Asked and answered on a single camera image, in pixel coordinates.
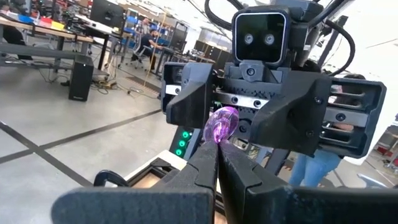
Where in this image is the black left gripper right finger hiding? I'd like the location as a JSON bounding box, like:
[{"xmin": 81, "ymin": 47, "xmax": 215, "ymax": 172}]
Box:
[{"xmin": 219, "ymin": 140, "xmax": 290, "ymax": 224}]

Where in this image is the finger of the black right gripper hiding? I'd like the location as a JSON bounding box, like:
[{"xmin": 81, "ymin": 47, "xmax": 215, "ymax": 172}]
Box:
[
  {"xmin": 165, "ymin": 62, "xmax": 216, "ymax": 129},
  {"xmin": 249, "ymin": 70, "xmax": 333, "ymax": 157}
]

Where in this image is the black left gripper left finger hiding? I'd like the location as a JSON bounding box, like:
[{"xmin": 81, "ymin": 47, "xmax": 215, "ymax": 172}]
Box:
[{"xmin": 157, "ymin": 140, "xmax": 219, "ymax": 191}]

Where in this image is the purple witch hat ring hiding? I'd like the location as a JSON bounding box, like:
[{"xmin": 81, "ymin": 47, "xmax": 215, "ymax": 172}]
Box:
[{"xmin": 202, "ymin": 106, "xmax": 240, "ymax": 144}]

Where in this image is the black computer tower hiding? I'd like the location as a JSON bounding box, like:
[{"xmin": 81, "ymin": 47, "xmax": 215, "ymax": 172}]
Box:
[{"xmin": 68, "ymin": 54, "xmax": 95, "ymax": 102}]

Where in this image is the black monitor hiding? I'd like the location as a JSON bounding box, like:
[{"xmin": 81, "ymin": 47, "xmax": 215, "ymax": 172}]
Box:
[{"xmin": 90, "ymin": 0, "xmax": 125, "ymax": 29}]

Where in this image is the wooden work table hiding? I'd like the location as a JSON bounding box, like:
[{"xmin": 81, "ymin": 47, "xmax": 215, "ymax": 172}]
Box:
[{"xmin": 0, "ymin": 15, "xmax": 94, "ymax": 68}]

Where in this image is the blue storage bin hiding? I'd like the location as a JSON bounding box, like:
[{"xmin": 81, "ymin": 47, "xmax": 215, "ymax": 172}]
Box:
[{"xmin": 17, "ymin": 14, "xmax": 35, "ymax": 24}]

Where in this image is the blue metal table frame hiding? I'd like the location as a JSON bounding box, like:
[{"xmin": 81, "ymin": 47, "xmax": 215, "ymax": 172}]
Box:
[{"xmin": 356, "ymin": 172, "xmax": 398, "ymax": 189}]

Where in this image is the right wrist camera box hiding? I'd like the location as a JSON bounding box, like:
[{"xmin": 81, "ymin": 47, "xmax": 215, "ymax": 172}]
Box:
[{"xmin": 231, "ymin": 8, "xmax": 292, "ymax": 68}]

